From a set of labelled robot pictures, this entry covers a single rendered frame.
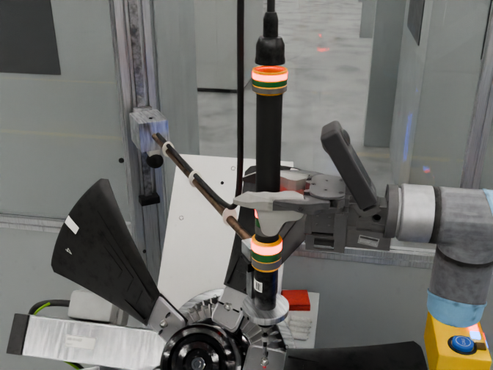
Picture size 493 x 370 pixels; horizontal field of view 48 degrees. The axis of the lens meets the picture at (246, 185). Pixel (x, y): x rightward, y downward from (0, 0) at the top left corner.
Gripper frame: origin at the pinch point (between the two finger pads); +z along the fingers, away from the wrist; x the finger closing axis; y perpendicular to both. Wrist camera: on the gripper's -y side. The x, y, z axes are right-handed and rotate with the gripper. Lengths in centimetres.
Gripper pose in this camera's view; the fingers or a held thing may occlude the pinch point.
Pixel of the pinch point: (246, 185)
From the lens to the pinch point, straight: 74.8
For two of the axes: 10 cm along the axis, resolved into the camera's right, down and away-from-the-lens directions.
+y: 0.0, 9.1, 4.2
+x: 1.8, -4.1, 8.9
